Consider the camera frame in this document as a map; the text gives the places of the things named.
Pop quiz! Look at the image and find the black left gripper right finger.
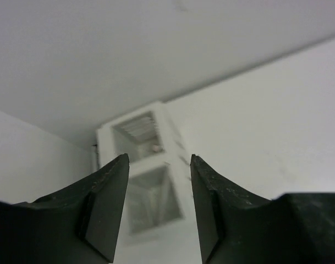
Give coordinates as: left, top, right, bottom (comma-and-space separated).
190, 155, 335, 263

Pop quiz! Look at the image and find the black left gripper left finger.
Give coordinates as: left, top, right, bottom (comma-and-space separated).
0, 154, 129, 263

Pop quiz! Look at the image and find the white makeup pencil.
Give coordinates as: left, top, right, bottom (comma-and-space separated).
149, 188, 163, 223

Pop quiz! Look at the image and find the white slotted organizer box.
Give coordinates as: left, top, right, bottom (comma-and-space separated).
96, 102, 193, 245

